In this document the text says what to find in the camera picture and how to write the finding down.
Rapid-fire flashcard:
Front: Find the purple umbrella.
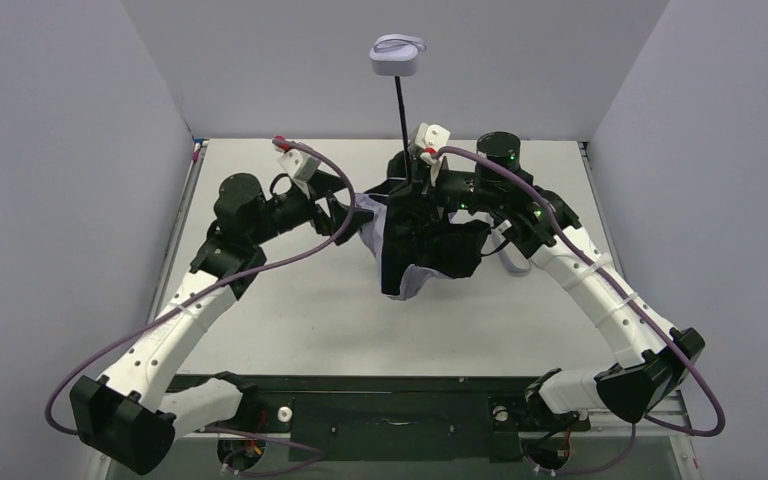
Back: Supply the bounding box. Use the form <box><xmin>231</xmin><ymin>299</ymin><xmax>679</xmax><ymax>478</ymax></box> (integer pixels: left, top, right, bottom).
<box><xmin>354</xmin><ymin>33</ymin><xmax>493</xmax><ymax>303</ymax></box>

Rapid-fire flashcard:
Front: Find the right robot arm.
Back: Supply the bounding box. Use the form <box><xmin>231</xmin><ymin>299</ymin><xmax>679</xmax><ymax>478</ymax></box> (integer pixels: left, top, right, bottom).
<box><xmin>419</xmin><ymin>141</ymin><xmax>705</xmax><ymax>424</ymax></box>

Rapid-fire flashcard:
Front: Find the purple umbrella case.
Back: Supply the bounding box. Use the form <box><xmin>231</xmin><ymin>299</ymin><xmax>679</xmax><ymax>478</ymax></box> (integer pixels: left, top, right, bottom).
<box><xmin>492</xmin><ymin>231</ymin><xmax>532</xmax><ymax>277</ymax></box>

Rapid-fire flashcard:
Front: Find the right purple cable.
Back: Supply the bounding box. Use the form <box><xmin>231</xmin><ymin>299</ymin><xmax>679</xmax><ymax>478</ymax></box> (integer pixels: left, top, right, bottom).
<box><xmin>433</xmin><ymin>146</ymin><xmax>727</xmax><ymax>478</ymax></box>

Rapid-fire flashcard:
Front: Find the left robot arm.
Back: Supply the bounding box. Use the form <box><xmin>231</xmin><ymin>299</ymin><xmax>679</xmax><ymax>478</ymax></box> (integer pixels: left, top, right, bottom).
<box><xmin>69</xmin><ymin>171</ymin><xmax>358</xmax><ymax>475</ymax></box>

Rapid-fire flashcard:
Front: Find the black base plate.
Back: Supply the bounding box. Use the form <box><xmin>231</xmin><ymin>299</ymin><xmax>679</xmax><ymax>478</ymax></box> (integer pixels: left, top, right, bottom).
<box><xmin>193</xmin><ymin>375</ymin><xmax>591</xmax><ymax>464</ymax></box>

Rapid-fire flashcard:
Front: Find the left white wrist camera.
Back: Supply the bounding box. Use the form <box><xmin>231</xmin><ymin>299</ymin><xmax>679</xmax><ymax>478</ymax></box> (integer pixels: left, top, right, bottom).
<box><xmin>277</xmin><ymin>149</ymin><xmax>321</xmax><ymax>199</ymax></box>

